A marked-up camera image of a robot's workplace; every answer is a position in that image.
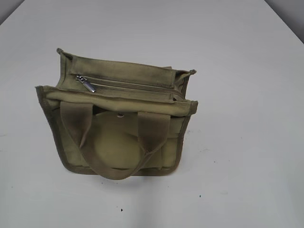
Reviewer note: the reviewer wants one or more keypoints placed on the olive yellow canvas bag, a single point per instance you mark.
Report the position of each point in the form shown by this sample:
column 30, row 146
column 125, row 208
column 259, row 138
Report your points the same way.
column 132, row 125

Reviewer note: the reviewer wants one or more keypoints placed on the silver metal zipper pull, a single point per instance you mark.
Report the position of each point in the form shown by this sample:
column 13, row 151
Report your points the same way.
column 86, row 83

